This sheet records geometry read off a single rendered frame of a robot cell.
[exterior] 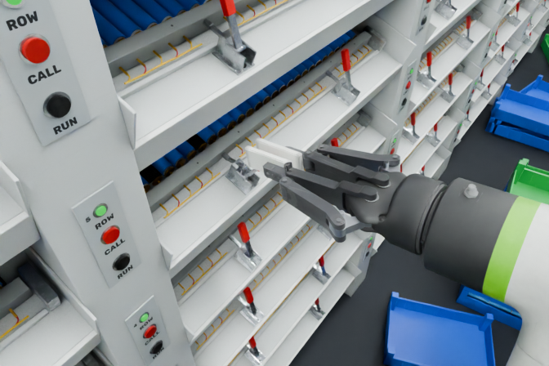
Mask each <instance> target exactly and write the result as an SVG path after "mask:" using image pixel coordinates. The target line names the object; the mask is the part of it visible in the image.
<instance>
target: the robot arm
mask: <svg viewBox="0 0 549 366"><path fill-rule="evenodd" d="M256 145H257V148H253V147H251V146H247V147H246V148H245V152H246V155H247V160H248V166H249V167H251V168H253V169H256V170H258V171H260V172H264V175H265V176H266V177H267V178H270V179H271V180H274V181H277V182H279V183H280V189H281V194H282V199H283V200H284V201H285V202H287V203H289V204H290V205H292V206H293V207H295V208H296V209H297V210H299V211H300V212H302V213H304V214H305V215H307V216H308V217H309V218H311V219H312V220H314V221H316V222H317V223H319V224H320V225H321V226H323V227H324V228H326V229H327V230H328V232H329V233H330V235H331V236H332V237H333V238H334V240H335V241H336V242H338V243H343V242H345V241H346V235H347V234H349V233H351V232H353V231H356V230H362V231H363V232H372V233H378V234H380V235H381V236H383V237H384V238H385V239H386V240H387V241H388V242H389V243H391V244H393V245H395V246H397V247H399V248H402V249H404V250H407V251H409V252H412V253H414V254H416V255H418V256H419V255H421V254H422V262H423V265H424V266H425V268H426V269H428V270H430V271H433V272H435V273H436V274H438V275H442V276H444V277H445V278H448V279H451V280H452V281H455V282H457V283H459V284H462V285H464V286H466V287H468V288H471V289H473V290H475V291H477V292H480V293H482V294H484V295H486V296H488V297H492V298H493V299H495V300H498V301H500V302H502V303H505V304H507V305H509V306H511V307H513V308H515V309H516V310H517V311H518V312H519V313H520V316H521V318H522V326H521V329H520V333H519V336H518V338H517V341H516V344H515V346H514V348H513V351H512V352H511V356H510V358H509V360H508V361H507V365H506V366H549V205H548V204H545V203H540V202H537V201H534V200H532V199H527V198H524V197H521V196H519V195H515V194H511V193H508V192H505V191H502V190H498V189H494V188H492V187H489V186H487V185H481V184H479V183H476V182H473V181H469V180H466V179H462V178H460V177H459V178H457V179H455V180H453V181H452V182H450V184H449V185H447V184H446V183H445V182H443V181H438V180H436V179H433V178H430V177H428V176H423V175H420V174H417V173H413V174H410V175H408V176H406V175H405V174H403V173H402V172H400V156H399V155H398V154H372V153H368V152H363V151H358V150H350V149H346V148H341V147H336V146H331V145H318V146H317V149H316V150H314V151H311V150H307V151H302V150H299V149H296V148H293V147H291V146H285V147H283V146H281V145H277V144H275V143H272V142H269V141H266V140H263V139H261V138H257V139H256ZM328 154H329V157H328ZM304 168H305V169H306V171H304ZM333 205H334V206H336V207H337V209H338V210H339V211H338V210H337V209H336V208H335V207H334V206H333ZM345 213H347V214H350V215H351V216H347V215H346V214H345Z"/></svg>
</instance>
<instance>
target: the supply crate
mask: <svg viewBox="0 0 549 366"><path fill-rule="evenodd" d="M526 163H527V162H526V161H524V160H521V159H520V160H519V162H518V163H517V165H516V168H515V169H514V171H513V173H512V174H511V177H510V179H509V182H508V186H507V192H508V193H511V194H515V195H519V196H521V197H524V198H527V199H532V200H534V201H537V202H540V203H545V204H548V205H549V176H548V175H545V174H542V173H539V172H535V171H532V170H529V169H527V168H525V167H526Z"/></svg>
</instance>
